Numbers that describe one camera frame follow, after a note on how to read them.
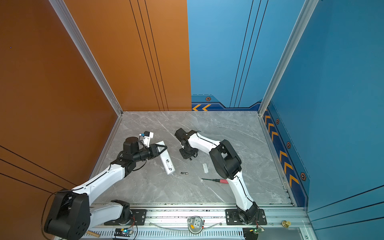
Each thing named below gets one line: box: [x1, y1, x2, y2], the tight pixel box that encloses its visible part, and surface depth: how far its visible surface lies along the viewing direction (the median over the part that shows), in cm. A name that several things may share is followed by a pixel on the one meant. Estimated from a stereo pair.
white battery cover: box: [202, 163, 209, 174], surface depth 91 cm
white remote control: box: [155, 140, 176, 175], surface depth 81 cm
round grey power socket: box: [187, 215, 205, 235], surface depth 68 cm
